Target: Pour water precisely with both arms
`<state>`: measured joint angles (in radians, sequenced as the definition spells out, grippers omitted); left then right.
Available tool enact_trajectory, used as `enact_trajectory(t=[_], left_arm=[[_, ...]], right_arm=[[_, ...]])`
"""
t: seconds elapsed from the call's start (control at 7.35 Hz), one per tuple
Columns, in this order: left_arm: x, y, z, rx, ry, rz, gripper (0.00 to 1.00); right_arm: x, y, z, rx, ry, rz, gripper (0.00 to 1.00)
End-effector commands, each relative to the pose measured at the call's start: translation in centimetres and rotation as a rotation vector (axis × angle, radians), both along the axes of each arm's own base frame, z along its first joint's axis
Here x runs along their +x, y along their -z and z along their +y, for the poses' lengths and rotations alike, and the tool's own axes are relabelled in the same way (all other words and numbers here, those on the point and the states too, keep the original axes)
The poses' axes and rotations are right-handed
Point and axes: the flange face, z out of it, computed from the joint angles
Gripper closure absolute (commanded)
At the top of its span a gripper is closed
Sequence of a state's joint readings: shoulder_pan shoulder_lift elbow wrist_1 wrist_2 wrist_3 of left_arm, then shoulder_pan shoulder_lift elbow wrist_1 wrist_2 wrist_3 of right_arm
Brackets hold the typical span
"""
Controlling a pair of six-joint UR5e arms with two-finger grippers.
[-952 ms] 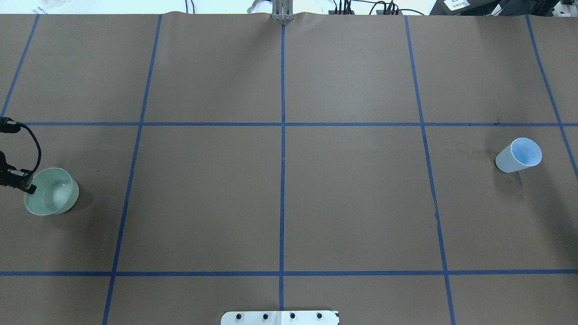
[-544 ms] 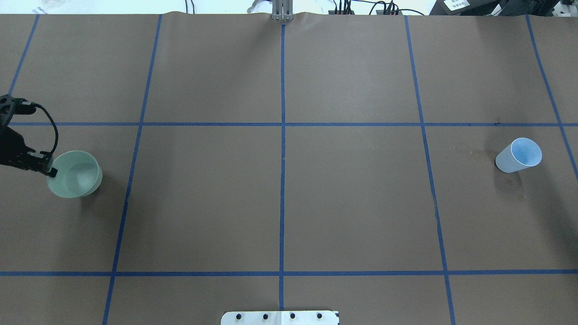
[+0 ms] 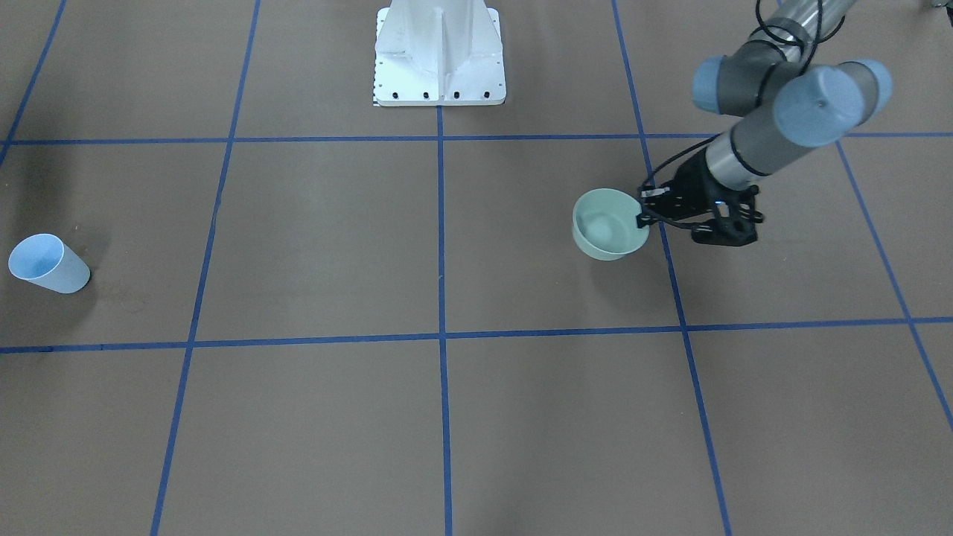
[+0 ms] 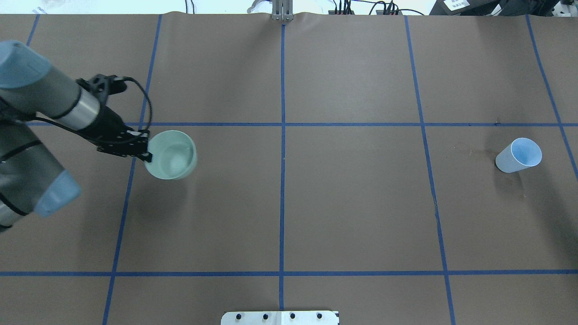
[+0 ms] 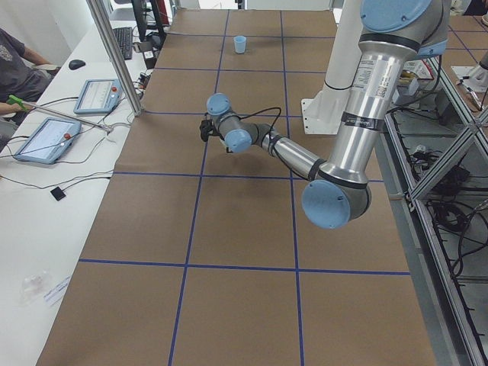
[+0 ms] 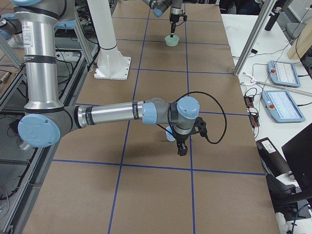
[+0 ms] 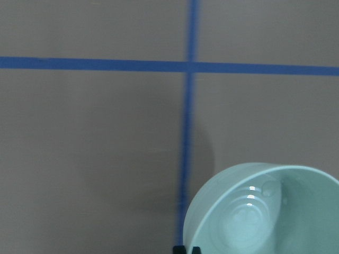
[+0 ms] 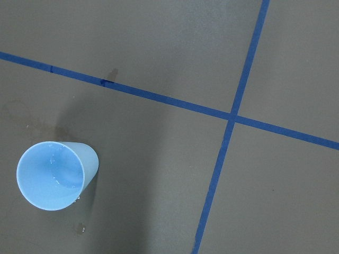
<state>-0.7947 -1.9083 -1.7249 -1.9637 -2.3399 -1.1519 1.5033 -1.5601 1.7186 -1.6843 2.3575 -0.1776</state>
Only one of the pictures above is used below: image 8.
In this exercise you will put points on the brown paper table cover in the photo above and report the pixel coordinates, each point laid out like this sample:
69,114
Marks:
215,123

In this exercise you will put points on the light blue plastic cup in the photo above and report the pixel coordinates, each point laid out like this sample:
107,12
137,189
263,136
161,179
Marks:
52,175

